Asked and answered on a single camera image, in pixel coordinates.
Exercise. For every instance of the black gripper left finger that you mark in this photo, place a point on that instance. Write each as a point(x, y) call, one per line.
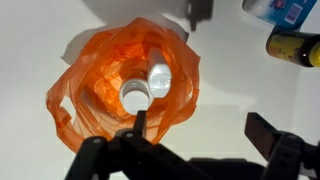
point(140, 123)

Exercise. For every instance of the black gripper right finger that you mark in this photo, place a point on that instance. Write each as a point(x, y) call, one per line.
point(261, 134)

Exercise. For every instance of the white medicine bottle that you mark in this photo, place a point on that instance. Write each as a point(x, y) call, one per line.
point(134, 96)

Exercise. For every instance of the dark bottle yellow cap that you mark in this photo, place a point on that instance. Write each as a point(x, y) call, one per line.
point(300, 48)

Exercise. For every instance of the white tube in bag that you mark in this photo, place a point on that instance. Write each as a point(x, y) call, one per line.
point(159, 74)

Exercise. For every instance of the orange plastic bag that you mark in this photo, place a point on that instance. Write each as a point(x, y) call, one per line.
point(85, 101)

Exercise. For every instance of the blue white box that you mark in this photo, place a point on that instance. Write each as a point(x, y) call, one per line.
point(288, 14)

